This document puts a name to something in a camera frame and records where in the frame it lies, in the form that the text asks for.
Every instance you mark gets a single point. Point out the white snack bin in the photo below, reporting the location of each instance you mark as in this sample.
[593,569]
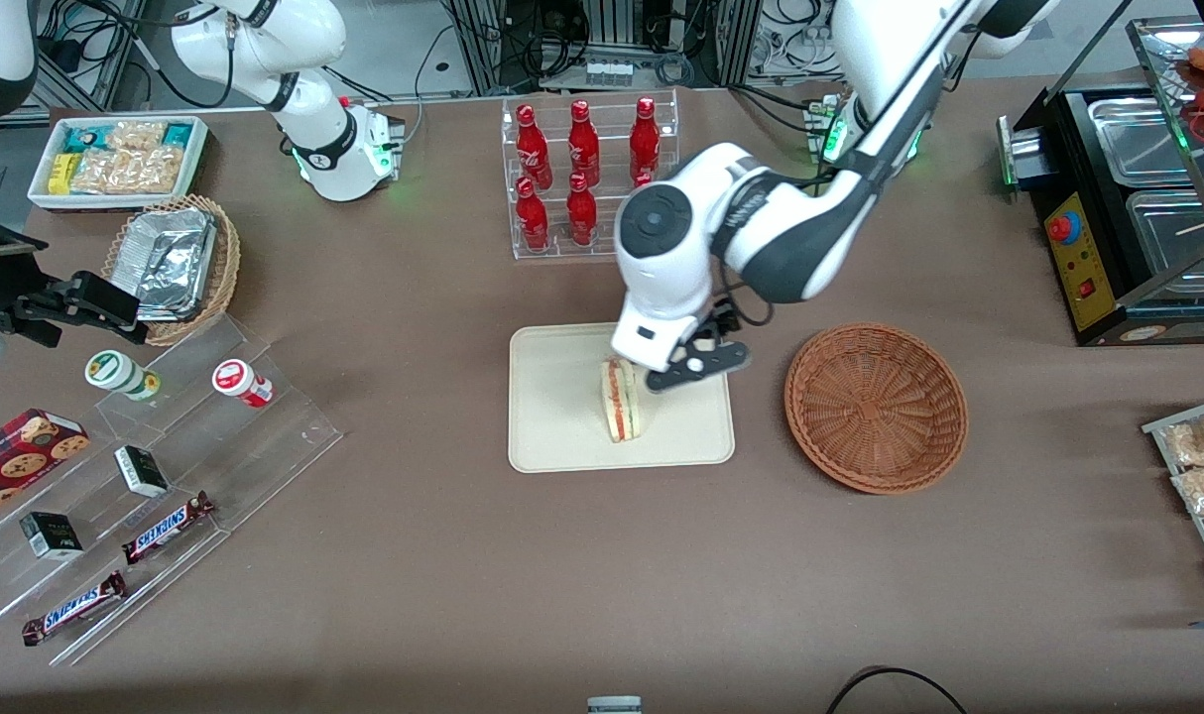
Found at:
[106,202]

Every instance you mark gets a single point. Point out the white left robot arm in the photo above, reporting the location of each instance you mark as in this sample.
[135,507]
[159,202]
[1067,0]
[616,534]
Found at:
[790,228]

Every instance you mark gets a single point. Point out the large rice cracker bag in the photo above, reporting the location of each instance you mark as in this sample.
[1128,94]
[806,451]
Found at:
[131,171]

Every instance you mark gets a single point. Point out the large round wicker basket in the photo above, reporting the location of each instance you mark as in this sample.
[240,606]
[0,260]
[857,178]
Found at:
[875,407]

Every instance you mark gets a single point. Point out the red cola bottle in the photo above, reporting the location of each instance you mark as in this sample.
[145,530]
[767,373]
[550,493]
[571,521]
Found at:
[533,220]
[645,139]
[583,139]
[582,213]
[644,178]
[532,144]

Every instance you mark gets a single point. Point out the yellow snack packet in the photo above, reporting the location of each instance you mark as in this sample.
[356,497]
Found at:
[61,172]

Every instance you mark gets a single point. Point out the grey socket strip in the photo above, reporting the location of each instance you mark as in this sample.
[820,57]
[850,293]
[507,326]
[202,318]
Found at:
[610,71]

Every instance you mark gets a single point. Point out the grey snack tray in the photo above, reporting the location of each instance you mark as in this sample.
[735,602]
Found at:
[1155,429]

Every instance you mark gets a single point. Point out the small grey device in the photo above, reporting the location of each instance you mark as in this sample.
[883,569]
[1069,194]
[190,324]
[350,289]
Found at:
[614,706]

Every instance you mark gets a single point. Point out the clear acrylic stepped stand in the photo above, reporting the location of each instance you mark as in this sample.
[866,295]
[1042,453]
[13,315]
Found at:
[285,426]

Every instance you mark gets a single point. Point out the cream plastic tray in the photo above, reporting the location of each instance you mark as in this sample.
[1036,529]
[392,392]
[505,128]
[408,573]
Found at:
[562,416]

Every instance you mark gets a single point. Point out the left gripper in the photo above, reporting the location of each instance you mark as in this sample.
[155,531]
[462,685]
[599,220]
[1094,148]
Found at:
[726,321]

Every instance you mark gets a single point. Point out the small rice cracker bag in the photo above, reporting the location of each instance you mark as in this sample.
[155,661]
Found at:
[138,134]

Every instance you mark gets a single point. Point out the black food warmer machine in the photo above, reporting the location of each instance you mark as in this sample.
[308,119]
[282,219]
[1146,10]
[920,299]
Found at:
[1083,258]

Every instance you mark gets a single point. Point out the Snickers chocolate bar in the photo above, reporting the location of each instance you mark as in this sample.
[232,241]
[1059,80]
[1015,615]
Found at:
[74,608]
[166,528]

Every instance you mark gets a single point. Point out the triangle sandwich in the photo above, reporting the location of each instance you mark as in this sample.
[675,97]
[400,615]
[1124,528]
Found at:
[622,412]

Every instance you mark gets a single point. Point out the stack of foil trays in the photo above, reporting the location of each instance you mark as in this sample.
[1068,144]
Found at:
[171,258]

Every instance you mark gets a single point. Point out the aluminium frame rack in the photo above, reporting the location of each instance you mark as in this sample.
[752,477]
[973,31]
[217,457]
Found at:
[473,45]

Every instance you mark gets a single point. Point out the red plaid cookie box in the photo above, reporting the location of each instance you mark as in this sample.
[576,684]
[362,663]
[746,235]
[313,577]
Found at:
[17,456]

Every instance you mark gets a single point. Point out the small wicker basket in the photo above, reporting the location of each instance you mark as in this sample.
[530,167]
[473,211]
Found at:
[227,268]

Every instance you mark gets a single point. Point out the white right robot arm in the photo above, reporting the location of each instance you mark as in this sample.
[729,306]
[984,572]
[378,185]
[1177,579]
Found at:
[314,139]

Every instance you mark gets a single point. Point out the red lid snack cup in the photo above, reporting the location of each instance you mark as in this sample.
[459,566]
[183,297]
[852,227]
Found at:
[235,379]

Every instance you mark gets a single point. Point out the clear acrylic bottle rack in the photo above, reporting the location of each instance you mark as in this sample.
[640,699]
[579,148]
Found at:
[610,243]

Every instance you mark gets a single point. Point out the steel warmer pan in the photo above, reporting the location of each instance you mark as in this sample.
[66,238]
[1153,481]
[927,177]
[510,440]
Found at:
[1172,233]
[1143,139]

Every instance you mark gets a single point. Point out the teal snack packet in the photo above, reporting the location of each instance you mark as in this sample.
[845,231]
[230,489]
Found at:
[178,134]
[84,137]

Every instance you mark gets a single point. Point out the small black box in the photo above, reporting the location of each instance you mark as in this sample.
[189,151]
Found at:
[141,472]
[52,535]

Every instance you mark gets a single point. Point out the green lid snack cup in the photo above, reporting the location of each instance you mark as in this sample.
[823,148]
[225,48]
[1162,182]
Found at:
[116,372]

